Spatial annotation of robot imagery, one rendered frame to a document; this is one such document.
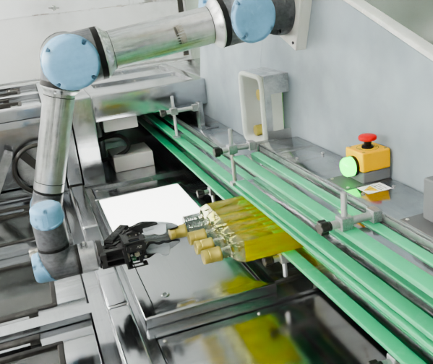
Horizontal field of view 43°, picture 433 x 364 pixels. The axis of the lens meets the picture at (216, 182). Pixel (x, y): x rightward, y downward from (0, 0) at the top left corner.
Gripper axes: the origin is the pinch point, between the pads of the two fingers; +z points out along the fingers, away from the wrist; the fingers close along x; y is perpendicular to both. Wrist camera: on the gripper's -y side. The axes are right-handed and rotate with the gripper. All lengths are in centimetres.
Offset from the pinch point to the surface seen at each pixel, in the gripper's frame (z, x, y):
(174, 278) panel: -1.6, -12.6, 1.2
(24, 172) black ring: -37, -5, -97
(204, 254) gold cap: 3.1, 1.5, 18.3
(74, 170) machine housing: -18, -8, -98
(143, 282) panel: -9.6, -12.6, -0.8
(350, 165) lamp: 34, 20, 30
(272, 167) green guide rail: 27.7, 13.5, 3.9
